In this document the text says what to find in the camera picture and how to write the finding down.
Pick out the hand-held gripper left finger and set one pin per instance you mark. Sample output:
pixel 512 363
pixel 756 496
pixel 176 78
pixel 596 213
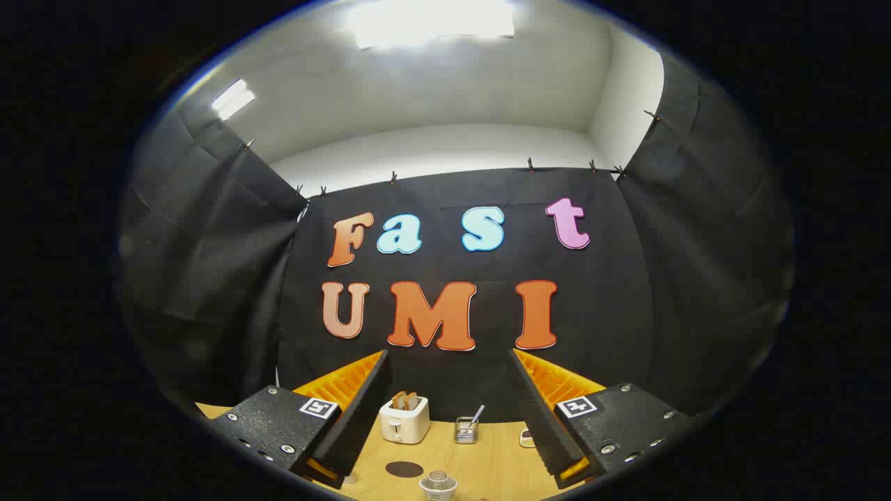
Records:
pixel 358 424

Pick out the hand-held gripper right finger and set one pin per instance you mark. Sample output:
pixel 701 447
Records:
pixel 543 424

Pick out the dark brown round coaster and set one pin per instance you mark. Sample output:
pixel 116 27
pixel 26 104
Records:
pixel 404 469

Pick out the clear juice bottle white label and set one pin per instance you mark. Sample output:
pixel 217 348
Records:
pixel 438 485

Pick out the white divided bean dish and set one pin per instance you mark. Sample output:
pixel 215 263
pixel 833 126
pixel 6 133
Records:
pixel 526 438

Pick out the white toaster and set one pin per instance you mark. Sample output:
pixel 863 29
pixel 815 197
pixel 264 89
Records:
pixel 407 424

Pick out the toast slices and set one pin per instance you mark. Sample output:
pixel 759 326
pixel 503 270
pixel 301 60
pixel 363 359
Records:
pixel 405 400

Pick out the striped straw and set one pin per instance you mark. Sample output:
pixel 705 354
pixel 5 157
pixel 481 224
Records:
pixel 477 415

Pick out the wooden table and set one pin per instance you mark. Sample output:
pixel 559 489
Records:
pixel 487 466

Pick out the black backdrop cloth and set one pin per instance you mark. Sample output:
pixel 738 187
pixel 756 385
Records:
pixel 626 278

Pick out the small ceiling light panel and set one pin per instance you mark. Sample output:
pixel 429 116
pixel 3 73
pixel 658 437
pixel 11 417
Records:
pixel 233 99

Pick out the large ceiling light panel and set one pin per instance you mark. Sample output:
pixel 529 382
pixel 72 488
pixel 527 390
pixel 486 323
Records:
pixel 431 21

